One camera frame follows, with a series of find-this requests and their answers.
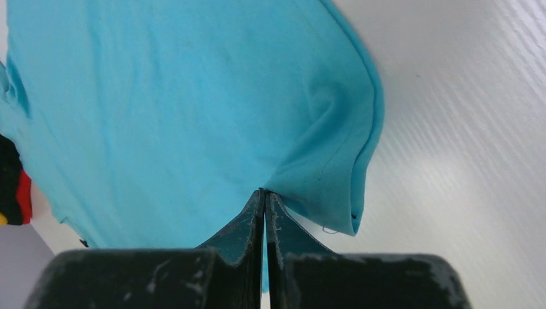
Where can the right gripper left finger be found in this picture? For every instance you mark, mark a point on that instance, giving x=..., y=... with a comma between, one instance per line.
x=223, y=272

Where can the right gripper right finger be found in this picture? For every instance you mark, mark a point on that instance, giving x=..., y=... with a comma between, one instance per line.
x=303, y=273

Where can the teal polo shirt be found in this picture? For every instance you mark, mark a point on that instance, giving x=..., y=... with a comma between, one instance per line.
x=148, y=124

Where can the red folded shirt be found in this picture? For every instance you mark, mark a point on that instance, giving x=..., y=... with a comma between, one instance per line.
x=23, y=196

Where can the orange folded shirt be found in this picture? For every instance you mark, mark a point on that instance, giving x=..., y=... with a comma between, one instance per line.
x=3, y=220

